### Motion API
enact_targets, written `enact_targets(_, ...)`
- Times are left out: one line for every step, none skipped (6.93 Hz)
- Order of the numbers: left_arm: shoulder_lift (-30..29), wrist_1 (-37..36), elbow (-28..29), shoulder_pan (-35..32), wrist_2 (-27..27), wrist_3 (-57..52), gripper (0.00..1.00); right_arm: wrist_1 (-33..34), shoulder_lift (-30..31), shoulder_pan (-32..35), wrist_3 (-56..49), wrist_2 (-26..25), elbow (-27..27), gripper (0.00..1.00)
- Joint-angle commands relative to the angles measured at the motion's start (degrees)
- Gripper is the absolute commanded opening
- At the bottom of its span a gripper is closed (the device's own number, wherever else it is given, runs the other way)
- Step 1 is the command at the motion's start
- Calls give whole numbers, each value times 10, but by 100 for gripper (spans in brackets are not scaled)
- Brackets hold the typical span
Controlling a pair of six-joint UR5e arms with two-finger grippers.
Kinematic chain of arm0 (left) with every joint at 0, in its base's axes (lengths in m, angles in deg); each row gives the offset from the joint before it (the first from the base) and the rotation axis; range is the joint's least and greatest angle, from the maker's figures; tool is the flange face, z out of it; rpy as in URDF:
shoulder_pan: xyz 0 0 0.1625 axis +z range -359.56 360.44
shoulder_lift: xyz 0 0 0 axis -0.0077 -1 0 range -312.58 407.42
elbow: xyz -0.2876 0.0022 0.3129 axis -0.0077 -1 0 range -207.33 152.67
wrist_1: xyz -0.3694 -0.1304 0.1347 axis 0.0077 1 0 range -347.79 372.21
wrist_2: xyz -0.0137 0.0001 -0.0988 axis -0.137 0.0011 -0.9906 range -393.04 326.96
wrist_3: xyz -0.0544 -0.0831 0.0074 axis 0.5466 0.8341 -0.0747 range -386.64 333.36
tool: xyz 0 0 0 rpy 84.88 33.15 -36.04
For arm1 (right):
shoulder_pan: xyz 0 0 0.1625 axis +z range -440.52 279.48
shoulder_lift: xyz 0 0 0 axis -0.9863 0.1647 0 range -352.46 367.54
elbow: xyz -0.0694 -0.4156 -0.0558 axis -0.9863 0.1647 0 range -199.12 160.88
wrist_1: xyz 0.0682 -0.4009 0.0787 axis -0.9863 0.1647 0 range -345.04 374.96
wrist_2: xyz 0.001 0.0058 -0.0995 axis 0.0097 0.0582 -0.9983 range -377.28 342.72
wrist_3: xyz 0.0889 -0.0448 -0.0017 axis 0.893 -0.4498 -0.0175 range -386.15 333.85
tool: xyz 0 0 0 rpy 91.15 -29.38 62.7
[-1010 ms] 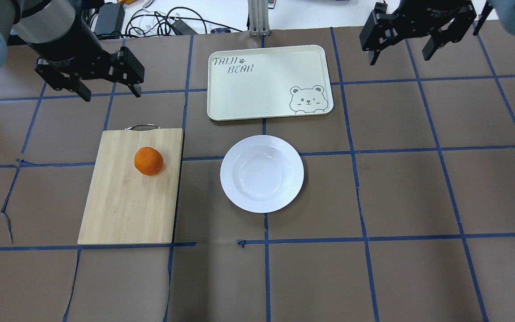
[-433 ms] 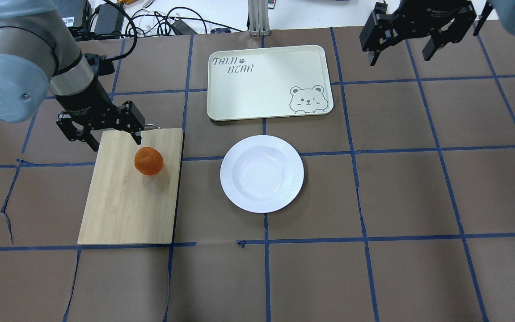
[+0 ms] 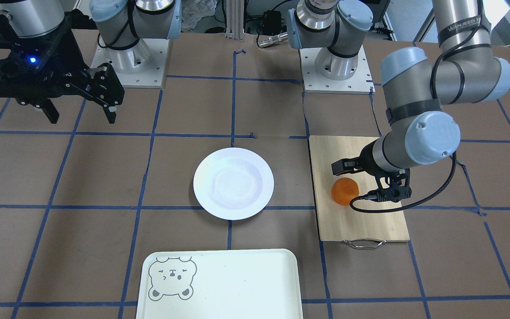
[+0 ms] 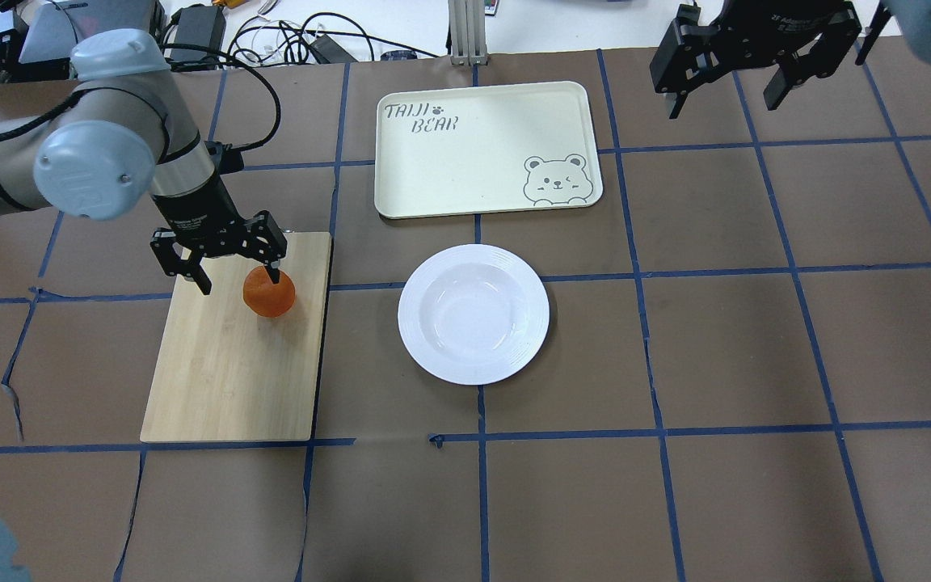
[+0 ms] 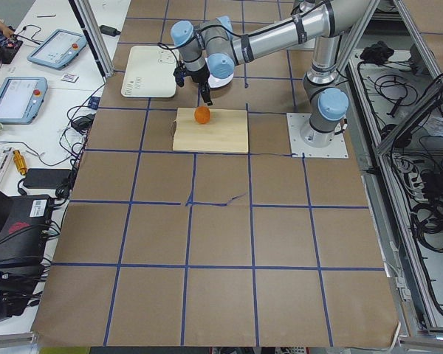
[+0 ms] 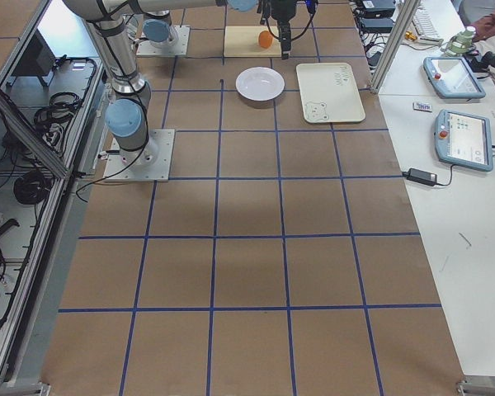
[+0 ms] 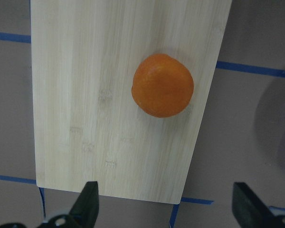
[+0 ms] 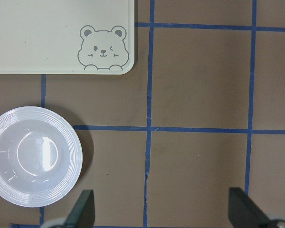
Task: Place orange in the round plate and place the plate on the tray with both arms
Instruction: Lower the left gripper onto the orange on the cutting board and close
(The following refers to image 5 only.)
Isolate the white round plate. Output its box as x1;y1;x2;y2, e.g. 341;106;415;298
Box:
208;74;234;89

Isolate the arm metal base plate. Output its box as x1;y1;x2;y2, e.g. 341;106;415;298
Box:
286;113;348;159

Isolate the gold metal cylinder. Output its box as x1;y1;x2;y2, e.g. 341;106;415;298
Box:
13;150;28;176

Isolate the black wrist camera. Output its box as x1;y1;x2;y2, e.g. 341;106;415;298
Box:
173;61;187;87

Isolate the upper blue teach pendant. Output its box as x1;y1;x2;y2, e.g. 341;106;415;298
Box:
27;29;87;69

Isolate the cream tray with bear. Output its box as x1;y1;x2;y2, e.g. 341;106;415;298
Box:
121;46;179;98

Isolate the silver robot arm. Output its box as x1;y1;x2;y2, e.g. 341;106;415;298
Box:
171;0;369;148

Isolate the orange fruit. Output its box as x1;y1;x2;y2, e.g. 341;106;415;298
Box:
193;106;211;125

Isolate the black computer box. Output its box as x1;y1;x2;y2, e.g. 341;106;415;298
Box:
0;192;54;268

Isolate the lower blue teach pendant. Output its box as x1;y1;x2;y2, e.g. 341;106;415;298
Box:
0;77;48;125

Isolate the small printed card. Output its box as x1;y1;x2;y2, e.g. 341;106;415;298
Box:
61;73;78;83

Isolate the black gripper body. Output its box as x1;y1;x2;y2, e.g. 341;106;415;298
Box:
184;58;209;84

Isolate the wooden cutting board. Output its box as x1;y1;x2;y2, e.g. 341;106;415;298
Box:
172;108;249;153

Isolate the aluminium frame post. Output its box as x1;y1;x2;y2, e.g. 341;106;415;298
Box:
68;0;114;79

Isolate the black power adapter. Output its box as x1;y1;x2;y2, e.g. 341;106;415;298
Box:
99;25;120;37

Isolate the blue teach pendant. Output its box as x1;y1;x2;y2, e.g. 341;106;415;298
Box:
27;29;87;69
0;77;48;125

